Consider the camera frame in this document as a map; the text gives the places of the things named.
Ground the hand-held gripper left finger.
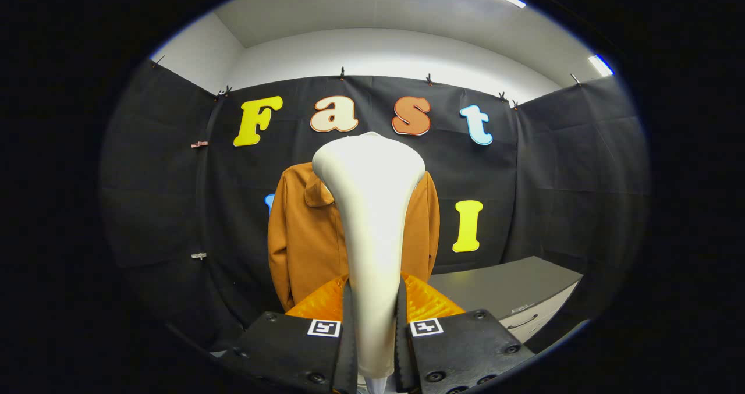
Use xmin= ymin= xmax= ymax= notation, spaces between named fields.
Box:
xmin=218 ymin=274 xmax=357 ymax=394

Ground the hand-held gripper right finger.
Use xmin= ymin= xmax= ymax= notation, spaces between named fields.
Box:
xmin=396 ymin=272 xmax=536 ymax=394

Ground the orange button-up shirt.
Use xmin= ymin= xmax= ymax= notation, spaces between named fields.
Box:
xmin=267 ymin=162 xmax=441 ymax=313

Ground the short ceiling light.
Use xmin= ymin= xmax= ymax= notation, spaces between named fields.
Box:
xmin=588 ymin=55 xmax=615 ymax=77

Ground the white garment steamer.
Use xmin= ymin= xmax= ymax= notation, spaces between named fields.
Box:
xmin=312 ymin=131 xmax=427 ymax=394

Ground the black backdrop cloth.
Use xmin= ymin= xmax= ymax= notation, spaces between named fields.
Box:
xmin=99 ymin=56 xmax=651 ymax=351

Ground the grey cabinet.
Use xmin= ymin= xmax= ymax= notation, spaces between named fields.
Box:
xmin=428 ymin=256 xmax=584 ymax=345

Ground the row of black cloth clips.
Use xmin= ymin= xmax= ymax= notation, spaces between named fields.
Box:
xmin=152 ymin=55 xmax=583 ymax=111

